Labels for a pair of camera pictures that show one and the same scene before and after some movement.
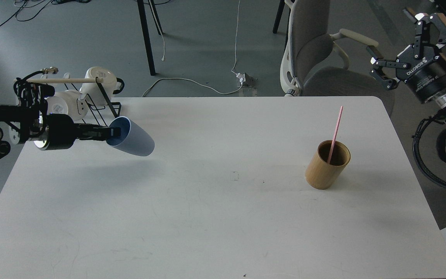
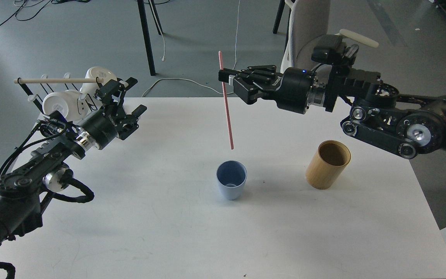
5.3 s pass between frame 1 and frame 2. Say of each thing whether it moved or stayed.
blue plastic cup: moved
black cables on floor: stayed
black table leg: stayed
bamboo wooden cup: stayed
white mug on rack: stayed
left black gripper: moved
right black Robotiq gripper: moved
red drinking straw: moved
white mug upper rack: stayed
